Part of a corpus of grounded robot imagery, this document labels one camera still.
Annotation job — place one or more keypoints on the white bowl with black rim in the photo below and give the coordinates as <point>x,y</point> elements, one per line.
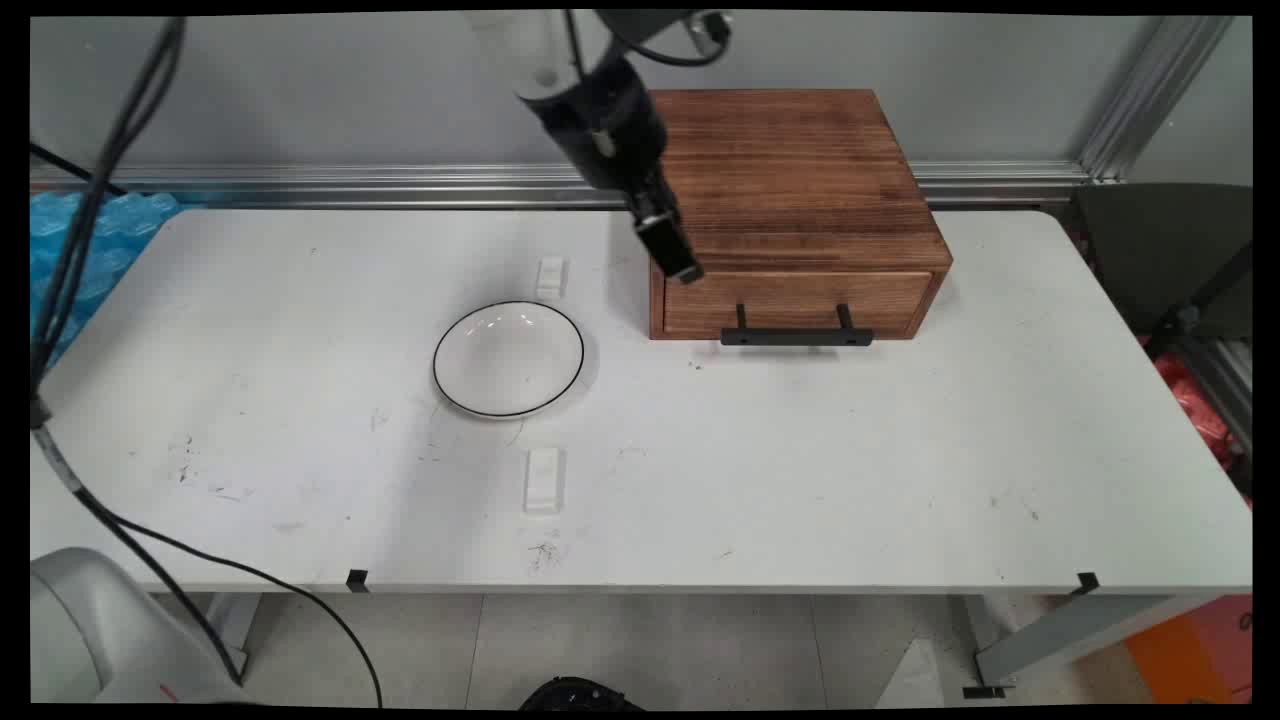
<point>508,358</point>

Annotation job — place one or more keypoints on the grey rounded machine housing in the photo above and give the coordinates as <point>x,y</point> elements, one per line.
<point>90,630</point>

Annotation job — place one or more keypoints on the blue bubble wrap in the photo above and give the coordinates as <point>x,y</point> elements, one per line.
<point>95,250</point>

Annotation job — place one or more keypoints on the black table edge clip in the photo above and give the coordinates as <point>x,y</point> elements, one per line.
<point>357,579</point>
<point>1088,582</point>

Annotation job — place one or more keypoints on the red plastic bag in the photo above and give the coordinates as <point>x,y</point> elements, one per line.
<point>1195,405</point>

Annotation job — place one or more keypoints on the small white rectangular block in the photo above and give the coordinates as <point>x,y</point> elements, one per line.
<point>551,277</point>

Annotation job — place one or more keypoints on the grey table leg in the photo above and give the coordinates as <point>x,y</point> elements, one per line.
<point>235,625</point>
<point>1080,630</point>

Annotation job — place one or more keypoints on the brown wooden drawer cabinet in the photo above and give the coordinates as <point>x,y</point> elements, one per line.
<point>790,170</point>

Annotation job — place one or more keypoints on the black round device on floor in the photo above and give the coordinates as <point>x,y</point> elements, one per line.
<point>575,695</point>

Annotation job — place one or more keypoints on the slanted aluminium frame rail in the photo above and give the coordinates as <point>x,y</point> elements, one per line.
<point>1150,95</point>

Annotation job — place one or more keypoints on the orange box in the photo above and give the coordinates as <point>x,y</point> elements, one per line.
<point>1195,645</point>

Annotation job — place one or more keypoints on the horizontal aluminium frame rail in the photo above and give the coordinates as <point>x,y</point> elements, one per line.
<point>400,185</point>

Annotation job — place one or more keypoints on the large white rectangular block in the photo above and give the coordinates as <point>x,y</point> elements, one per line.
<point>545,480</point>

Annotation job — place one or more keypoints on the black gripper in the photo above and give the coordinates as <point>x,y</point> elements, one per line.
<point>605,125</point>

